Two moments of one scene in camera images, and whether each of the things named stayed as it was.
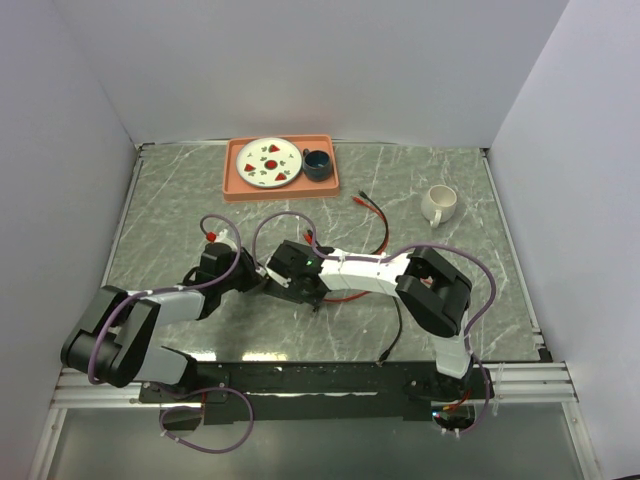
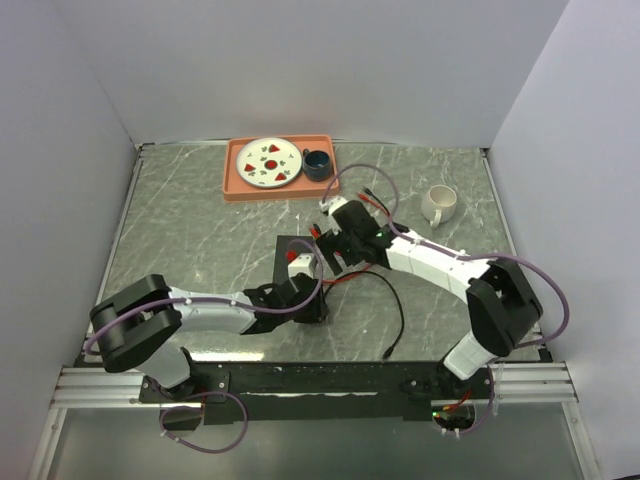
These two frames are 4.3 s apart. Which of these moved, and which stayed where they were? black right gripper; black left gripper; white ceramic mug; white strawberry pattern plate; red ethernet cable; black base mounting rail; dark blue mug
Moved: black left gripper; black right gripper; red ethernet cable
Stayed: dark blue mug; white strawberry pattern plate; black base mounting rail; white ceramic mug
